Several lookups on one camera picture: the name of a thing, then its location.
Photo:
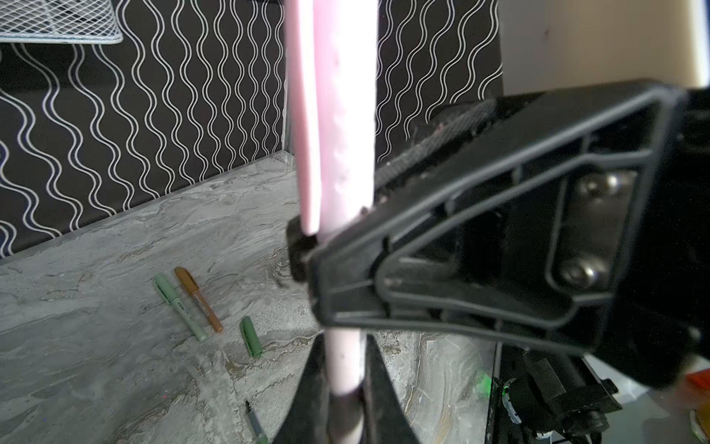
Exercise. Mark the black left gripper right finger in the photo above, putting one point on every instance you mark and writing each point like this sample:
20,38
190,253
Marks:
384,419

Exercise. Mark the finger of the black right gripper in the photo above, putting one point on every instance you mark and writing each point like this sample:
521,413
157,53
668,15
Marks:
514,220

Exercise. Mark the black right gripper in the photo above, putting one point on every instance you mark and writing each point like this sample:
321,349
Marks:
661,319

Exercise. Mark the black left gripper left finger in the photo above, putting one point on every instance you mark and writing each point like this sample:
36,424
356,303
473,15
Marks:
307,419

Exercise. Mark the light green pen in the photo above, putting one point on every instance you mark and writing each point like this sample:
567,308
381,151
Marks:
171,297

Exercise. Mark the pink pen cap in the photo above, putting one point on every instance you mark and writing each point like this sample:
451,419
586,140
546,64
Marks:
331,70

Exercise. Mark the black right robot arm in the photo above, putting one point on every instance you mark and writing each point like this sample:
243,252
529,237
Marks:
536,392

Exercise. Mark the green uncapped pen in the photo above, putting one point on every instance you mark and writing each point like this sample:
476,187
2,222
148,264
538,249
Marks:
259,434

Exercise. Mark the green pen cap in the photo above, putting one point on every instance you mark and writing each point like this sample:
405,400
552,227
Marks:
250,337

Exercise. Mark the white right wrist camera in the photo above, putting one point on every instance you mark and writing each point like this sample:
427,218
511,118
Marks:
547,45

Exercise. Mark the white wire mesh basket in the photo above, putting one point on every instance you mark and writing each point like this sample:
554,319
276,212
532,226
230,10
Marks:
59,22

